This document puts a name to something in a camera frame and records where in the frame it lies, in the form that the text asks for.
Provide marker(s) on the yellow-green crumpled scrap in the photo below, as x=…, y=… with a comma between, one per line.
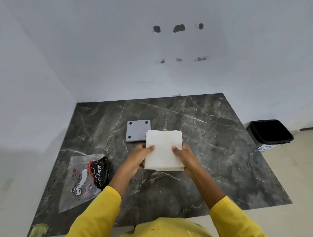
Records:
x=39, y=230

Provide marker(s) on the yellow shirt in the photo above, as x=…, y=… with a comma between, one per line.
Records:
x=168, y=228

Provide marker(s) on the person's left thumb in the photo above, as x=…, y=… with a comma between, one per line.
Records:
x=149, y=149

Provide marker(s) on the person's left forearm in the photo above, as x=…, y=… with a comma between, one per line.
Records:
x=107, y=197

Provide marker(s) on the stack of white paper napkins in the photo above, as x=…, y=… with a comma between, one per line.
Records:
x=164, y=151

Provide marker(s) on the person's right hand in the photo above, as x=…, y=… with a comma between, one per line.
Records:
x=187, y=158

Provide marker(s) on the grey square napkin holder base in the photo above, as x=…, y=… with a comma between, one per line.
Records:
x=137, y=129

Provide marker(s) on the person's right forearm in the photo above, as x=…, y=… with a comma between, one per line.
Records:
x=220, y=202

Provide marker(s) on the clear printed plastic bag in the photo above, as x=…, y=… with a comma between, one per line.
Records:
x=80, y=180

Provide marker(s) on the black trash bin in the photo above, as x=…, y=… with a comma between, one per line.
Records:
x=270, y=131

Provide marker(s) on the person's right thumb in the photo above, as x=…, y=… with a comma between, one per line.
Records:
x=177, y=149

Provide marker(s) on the person's left hand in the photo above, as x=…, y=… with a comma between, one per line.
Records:
x=135, y=156

